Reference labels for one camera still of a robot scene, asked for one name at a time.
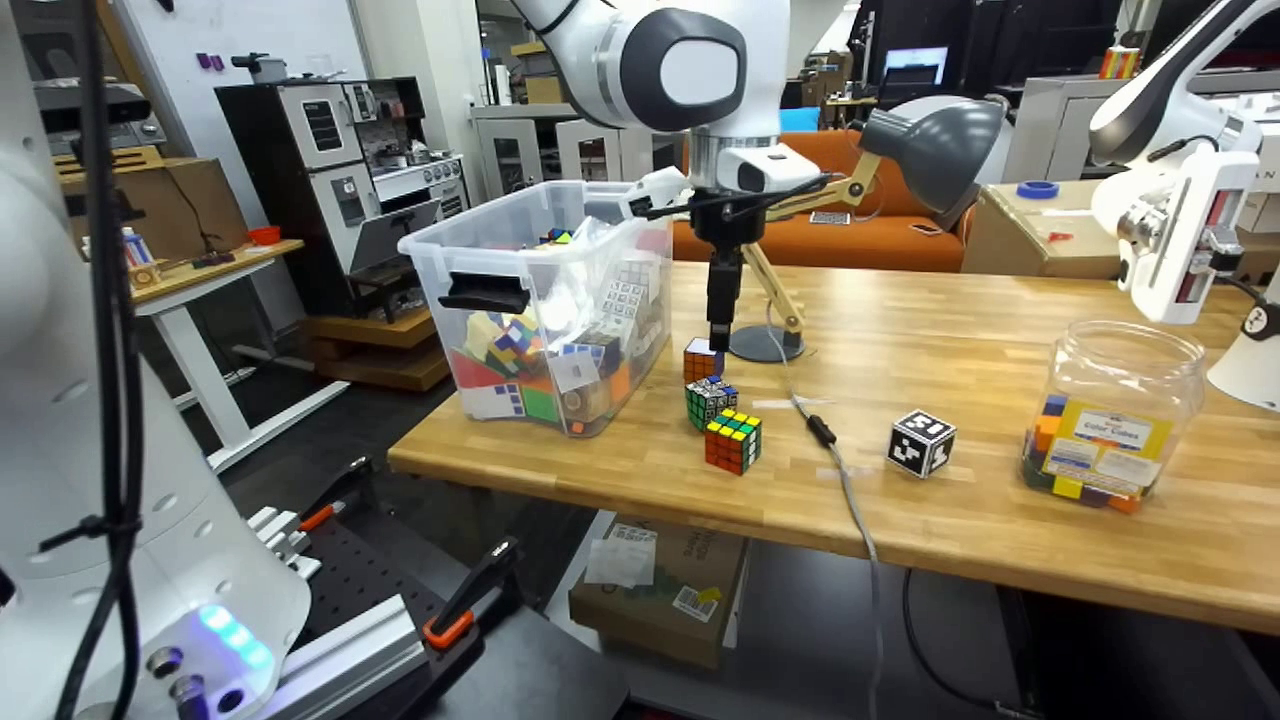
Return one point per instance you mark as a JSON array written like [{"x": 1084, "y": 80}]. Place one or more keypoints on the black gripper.
[{"x": 725, "y": 223}]

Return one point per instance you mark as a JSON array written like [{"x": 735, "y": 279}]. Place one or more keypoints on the red yellow green rubik's cube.
[{"x": 735, "y": 440}]

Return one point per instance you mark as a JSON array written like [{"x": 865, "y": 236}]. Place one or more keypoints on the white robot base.
[{"x": 106, "y": 616}]

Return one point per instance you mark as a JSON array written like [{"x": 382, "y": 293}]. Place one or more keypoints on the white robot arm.
[{"x": 711, "y": 71}]

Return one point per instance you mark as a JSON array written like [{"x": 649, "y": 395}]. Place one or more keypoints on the orange white rubik's cube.
[{"x": 701, "y": 363}]

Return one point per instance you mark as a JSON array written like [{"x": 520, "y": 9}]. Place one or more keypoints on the small green blue rubik's cube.
[{"x": 706, "y": 402}]

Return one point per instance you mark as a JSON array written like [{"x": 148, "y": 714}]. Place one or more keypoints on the clear plastic storage box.
[{"x": 551, "y": 303}]

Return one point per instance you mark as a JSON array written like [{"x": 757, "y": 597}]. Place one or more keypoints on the black white patterned cube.
[{"x": 920, "y": 440}]

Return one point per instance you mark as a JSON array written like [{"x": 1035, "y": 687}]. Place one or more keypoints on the cardboard box under table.
[{"x": 658, "y": 591}]

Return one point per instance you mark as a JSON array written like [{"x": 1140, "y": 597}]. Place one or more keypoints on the cardboard box with blue lid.
[{"x": 1038, "y": 236}]

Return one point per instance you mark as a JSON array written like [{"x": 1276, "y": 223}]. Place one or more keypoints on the orange sofa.
[{"x": 891, "y": 230}]

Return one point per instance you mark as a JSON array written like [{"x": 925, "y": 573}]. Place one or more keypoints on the grey wooden desk lamp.
[{"x": 937, "y": 143}]

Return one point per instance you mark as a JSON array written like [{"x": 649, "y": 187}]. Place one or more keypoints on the black orange clamp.
[{"x": 482, "y": 591}]

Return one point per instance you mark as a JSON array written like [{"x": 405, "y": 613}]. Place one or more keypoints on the clear jar with blocks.
[{"x": 1114, "y": 406}]

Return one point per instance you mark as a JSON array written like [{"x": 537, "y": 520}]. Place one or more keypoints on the black white equipment cabinet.
[{"x": 344, "y": 171}]

